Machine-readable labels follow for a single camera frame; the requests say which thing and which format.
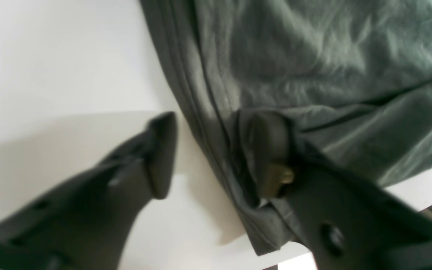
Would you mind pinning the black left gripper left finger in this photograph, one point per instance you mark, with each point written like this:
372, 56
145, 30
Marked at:
84, 223

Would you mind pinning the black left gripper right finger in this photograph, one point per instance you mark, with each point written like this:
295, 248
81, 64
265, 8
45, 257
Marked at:
347, 222

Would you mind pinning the dark grey T-shirt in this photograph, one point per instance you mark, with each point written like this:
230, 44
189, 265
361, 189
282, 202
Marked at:
355, 76

